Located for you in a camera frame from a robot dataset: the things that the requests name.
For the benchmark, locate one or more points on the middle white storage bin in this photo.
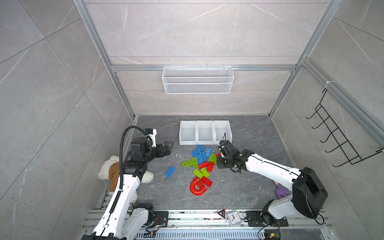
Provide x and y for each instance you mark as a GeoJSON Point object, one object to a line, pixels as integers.
{"type": "Point", "coordinates": [205, 133]}

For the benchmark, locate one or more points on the purple toy fork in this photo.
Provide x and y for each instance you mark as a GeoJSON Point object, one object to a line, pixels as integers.
{"type": "Point", "coordinates": [281, 191]}

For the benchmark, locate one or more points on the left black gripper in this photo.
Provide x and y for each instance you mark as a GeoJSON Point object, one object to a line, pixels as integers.
{"type": "Point", "coordinates": [167, 150]}

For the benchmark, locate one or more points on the green lego brick long left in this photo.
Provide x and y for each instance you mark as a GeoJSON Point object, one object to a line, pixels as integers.
{"type": "Point", "coordinates": [193, 162]}

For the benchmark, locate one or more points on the red horseshoe magnet toy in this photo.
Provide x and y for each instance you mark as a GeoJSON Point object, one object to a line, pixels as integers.
{"type": "Point", "coordinates": [197, 187]}

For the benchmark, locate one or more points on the red triangle sign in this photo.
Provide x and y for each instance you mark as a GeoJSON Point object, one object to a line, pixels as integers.
{"type": "Point", "coordinates": [221, 213]}

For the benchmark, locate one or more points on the black wire hook rack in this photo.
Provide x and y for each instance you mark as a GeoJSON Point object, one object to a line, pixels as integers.
{"type": "Point", "coordinates": [338, 136]}

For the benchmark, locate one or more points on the left white storage bin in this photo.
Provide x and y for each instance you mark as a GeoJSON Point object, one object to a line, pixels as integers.
{"type": "Point", "coordinates": [188, 133]}

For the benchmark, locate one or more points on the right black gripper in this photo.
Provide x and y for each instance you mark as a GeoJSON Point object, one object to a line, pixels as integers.
{"type": "Point", "coordinates": [219, 163]}

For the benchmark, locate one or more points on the white brown plush toy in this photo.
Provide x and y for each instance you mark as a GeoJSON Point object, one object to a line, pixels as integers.
{"type": "Point", "coordinates": [110, 170]}

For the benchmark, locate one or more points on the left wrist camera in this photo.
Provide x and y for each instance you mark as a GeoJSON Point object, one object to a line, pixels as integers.
{"type": "Point", "coordinates": [151, 135]}

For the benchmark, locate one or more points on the blue lego brick long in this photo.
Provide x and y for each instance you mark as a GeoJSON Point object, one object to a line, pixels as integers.
{"type": "Point", "coordinates": [196, 152]}

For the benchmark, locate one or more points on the white storage bin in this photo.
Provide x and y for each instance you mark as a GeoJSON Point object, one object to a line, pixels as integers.
{"type": "Point", "coordinates": [223, 131]}
{"type": "Point", "coordinates": [188, 133]}
{"type": "Point", "coordinates": [205, 133]}

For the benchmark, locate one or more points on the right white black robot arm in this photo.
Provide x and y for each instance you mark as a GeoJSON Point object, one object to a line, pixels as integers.
{"type": "Point", "coordinates": [308, 194]}

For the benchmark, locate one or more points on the lone blue lego brick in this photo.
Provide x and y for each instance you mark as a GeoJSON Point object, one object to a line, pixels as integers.
{"type": "Point", "coordinates": [170, 172]}

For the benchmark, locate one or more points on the blue lego brick top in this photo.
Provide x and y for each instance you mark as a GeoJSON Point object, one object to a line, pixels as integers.
{"type": "Point", "coordinates": [201, 148]}

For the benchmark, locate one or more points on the small clear clock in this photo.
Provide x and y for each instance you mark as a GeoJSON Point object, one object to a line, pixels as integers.
{"type": "Point", "coordinates": [233, 217]}

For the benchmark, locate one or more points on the white wire mesh basket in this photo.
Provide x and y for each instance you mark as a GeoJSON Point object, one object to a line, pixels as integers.
{"type": "Point", "coordinates": [198, 80]}

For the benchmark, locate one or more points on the right white storage bin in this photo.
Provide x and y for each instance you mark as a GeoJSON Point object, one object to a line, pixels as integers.
{"type": "Point", "coordinates": [223, 131]}

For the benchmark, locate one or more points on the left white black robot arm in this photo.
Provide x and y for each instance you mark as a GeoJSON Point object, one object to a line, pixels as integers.
{"type": "Point", "coordinates": [113, 224]}

